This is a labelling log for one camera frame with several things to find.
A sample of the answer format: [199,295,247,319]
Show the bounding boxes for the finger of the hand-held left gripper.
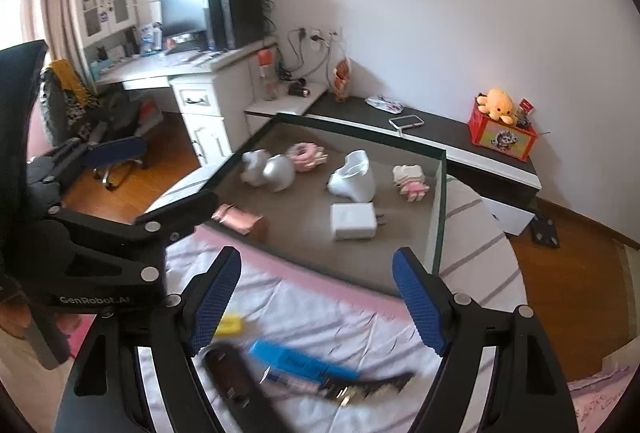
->
[50,190,221,246]
[30,136,147,184]

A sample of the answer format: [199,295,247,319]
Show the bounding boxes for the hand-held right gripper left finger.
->
[52,245,243,433]

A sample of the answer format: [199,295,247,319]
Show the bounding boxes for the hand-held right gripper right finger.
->
[391,247,583,433]

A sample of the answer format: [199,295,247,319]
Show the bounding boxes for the small yellow clip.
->
[217,313,246,336]

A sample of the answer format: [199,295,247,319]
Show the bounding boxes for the rose gold metal case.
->
[211,203,269,240]

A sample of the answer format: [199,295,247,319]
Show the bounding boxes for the black remote control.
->
[202,345,286,433]

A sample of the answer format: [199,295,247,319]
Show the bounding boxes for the blue tube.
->
[248,340,358,384]

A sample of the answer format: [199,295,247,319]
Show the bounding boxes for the pink storage box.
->
[145,113,447,319]

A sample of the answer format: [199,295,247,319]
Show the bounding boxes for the white charger block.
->
[330,203,386,241]

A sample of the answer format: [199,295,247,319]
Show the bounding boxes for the pink white block figure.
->
[392,164,431,203]

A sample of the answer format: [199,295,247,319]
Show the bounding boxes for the white travel plug adapter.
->
[327,150,376,203]

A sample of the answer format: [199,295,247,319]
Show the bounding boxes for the black office chair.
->
[40,58,166,189]

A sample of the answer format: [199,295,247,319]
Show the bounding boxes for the striped white quilt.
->
[135,163,528,433]

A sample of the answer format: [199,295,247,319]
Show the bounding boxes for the yellow black draped clothes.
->
[40,59,103,134]

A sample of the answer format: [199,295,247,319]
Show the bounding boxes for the white desk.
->
[95,38,278,166]

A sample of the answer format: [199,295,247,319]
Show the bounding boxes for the blue white box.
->
[140,24,163,55]

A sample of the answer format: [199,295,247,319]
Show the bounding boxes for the black floor scale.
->
[531,212,562,248]

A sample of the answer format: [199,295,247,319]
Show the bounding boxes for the black computer monitor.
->
[160,0,208,39]

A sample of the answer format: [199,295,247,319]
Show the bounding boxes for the orange capped bottle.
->
[257,48,278,101]

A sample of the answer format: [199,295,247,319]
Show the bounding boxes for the black computer tower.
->
[206,0,266,50]

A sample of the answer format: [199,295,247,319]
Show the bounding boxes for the white phone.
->
[389,114,425,130]

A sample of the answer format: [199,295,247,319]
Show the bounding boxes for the red printed box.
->
[468,97,538,162]

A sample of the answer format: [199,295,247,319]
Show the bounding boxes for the pink bedding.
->
[567,348,640,433]

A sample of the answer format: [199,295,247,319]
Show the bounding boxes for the red anatomy model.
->
[332,58,353,101]

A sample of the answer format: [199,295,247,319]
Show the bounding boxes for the patterned pouch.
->
[365,96,405,111]

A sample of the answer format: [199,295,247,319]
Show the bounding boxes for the orange octopus plush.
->
[476,87,518,123]

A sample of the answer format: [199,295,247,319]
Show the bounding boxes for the white wall sockets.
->
[297,26,343,44]

